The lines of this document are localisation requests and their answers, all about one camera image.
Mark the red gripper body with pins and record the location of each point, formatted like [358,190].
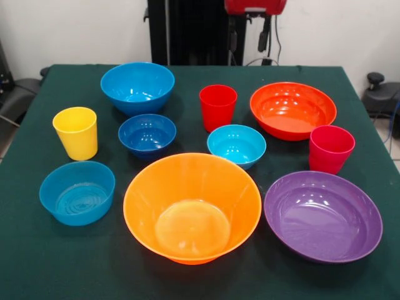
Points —
[256,4]

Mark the yellow cup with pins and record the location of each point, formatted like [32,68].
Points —
[76,140]

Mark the shallow red-orange bowl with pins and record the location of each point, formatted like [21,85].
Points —
[290,106]

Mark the large blue bowl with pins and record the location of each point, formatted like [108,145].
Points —
[137,81]

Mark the shallow purple bowl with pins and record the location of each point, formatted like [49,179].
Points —
[322,218]

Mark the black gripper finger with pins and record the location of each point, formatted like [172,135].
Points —
[234,34]
[264,31]

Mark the red cup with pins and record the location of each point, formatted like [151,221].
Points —
[217,112]

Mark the straight-walled teal blue bowl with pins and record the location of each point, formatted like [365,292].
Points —
[62,187]

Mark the black table clamp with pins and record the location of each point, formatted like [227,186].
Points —
[44,72]

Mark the small light blue bowl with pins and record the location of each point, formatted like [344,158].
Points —
[236,143]

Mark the black chair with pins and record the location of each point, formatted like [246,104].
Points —
[17,97]

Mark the pink-red cup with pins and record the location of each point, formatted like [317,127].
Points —
[328,156]

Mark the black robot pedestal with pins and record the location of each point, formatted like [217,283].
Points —
[193,31]

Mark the small dark blue bowl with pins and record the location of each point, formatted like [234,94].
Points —
[147,134]

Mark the dark green tablecloth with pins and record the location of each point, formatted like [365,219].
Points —
[78,265]

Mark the black base with knob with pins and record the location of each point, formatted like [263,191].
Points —
[379,93]

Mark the large orange bowl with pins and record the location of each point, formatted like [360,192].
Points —
[187,193]

